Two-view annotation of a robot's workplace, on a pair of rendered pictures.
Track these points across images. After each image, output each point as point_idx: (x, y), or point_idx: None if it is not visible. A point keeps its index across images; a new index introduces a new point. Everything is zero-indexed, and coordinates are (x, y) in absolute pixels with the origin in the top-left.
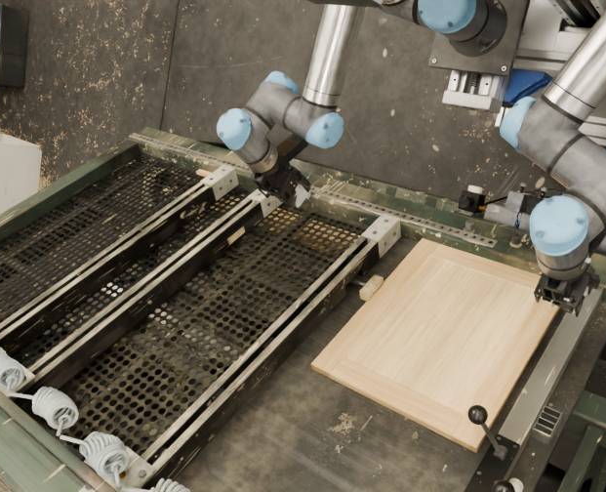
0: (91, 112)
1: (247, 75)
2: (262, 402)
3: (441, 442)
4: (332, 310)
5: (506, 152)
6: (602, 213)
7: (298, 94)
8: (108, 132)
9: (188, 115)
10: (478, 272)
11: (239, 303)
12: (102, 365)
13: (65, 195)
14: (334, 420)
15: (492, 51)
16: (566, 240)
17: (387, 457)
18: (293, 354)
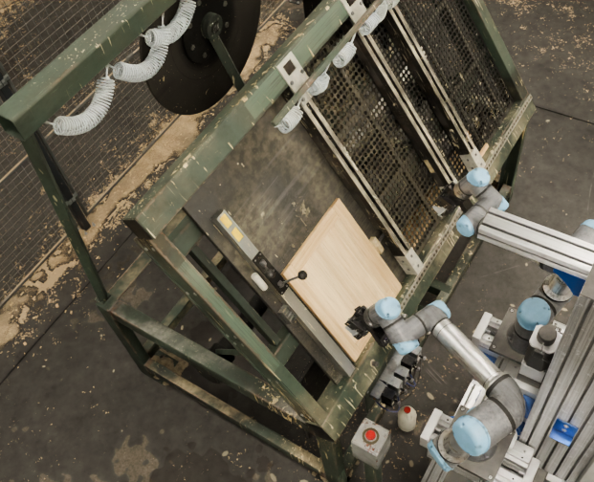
0: (585, 47)
1: (578, 195)
2: (322, 165)
3: (287, 258)
4: (366, 218)
5: (458, 379)
6: (389, 327)
7: None
8: (562, 62)
9: (557, 139)
10: None
11: (383, 161)
12: (360, 72)
13: (487, 43)
14: (307, 205)
15: (506, 342)
16: (381, 307)
17: (285, 228)
18: (345, 188)
